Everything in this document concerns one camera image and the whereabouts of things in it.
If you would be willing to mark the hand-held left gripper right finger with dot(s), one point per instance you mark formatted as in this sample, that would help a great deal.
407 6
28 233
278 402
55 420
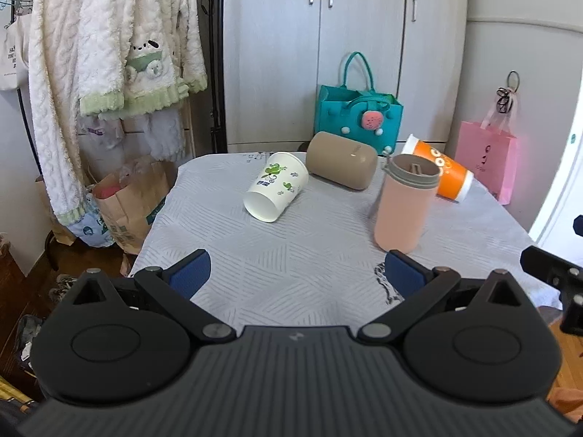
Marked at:
402 274

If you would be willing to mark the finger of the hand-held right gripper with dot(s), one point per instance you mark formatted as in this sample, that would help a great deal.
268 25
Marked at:
549 269

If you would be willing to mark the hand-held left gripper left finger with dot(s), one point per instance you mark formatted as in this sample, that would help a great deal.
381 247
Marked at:
192 274

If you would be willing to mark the orange cup white rim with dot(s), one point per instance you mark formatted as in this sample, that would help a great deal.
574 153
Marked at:
448 168

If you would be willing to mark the white paper cup green print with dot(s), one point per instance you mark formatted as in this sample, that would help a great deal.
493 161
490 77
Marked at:
273 186

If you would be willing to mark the beige tumbler cup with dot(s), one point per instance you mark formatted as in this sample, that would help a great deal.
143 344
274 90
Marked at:
339 159

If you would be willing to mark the pink tumbler grey lid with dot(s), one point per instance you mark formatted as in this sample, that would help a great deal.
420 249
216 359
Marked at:
401 209

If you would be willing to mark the white door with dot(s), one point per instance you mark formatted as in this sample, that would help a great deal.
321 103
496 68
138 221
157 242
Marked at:
562 191

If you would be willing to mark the brown paper bag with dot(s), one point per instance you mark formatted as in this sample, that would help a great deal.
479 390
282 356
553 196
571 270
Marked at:
132 209

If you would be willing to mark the grey patterned tablecloth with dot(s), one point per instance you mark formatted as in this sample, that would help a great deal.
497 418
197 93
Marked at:
296 246

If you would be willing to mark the blue printed plastic bag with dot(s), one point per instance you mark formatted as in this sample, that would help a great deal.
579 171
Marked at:
93 227

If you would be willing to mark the pink paper gift bag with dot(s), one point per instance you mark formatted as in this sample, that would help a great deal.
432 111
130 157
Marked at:
489 159

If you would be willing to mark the white fleece pants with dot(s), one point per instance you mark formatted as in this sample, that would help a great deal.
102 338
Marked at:
161 134

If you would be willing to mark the teal felt tote bag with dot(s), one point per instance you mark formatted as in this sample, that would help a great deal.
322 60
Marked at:
339 114

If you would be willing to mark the black stand pole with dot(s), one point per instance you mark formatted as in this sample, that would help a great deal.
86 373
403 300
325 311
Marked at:
215 54

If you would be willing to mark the grey wooden wardrobe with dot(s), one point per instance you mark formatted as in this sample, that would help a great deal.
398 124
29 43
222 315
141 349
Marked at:
273 54

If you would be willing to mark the white fleece robe green cuffs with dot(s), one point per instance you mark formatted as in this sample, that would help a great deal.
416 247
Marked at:
109 32

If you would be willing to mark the white canvas tote bag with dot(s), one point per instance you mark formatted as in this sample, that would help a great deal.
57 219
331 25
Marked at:
13 54

